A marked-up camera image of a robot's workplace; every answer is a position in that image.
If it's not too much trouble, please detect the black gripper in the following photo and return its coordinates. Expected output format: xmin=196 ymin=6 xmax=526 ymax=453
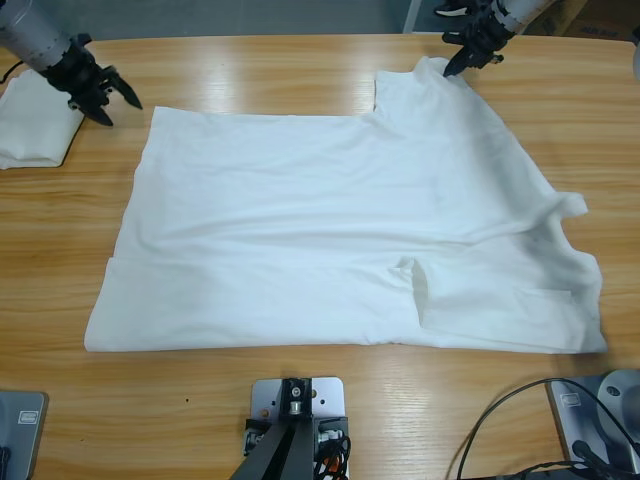
xmin=42 ymin=42 xmax=144 ymax=126
xmin=442 ymin=0 xmax=516 ymax=76

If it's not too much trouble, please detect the white t-shirt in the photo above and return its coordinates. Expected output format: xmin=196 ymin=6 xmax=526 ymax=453
xmin=82 ymin=55 xmax=609 ymax=355

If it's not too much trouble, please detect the white metal leg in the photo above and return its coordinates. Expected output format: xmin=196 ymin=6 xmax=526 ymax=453
xmin=402 ymin=0 xmax=427 ymax=35

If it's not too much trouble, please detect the folded white cloth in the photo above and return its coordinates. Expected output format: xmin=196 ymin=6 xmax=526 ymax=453
xmin=0 ymin=68 xmax=86 ymax=171

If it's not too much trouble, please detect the cardboard box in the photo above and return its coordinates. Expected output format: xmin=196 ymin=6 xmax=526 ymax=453
xmin=552 ymin=0 xmax=640 ymax=41

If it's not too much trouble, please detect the long black cable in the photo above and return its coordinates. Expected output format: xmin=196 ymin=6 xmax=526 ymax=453
xmin=458 ymin=378 xmax=631 ymax=480

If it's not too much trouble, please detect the grey base plate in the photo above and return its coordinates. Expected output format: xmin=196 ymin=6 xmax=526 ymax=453
xmin=0 ymin=390 xmax=50 ymax=480
xmin=547 ymin=377 xmax=640 ymax=471

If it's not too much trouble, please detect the white mount block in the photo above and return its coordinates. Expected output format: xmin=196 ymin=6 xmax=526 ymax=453
xmin=248 ymin=377 xmax=350 ymax=480

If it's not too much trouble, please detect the orange and black cable bundle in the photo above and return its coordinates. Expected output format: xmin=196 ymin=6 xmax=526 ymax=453
xmin=313 ymin=432 xmax=354 ymax=480

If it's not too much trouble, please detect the thin dark base cable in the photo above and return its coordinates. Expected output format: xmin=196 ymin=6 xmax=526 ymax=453
xmin=492 ymin=458 xmax=609 ymax=480

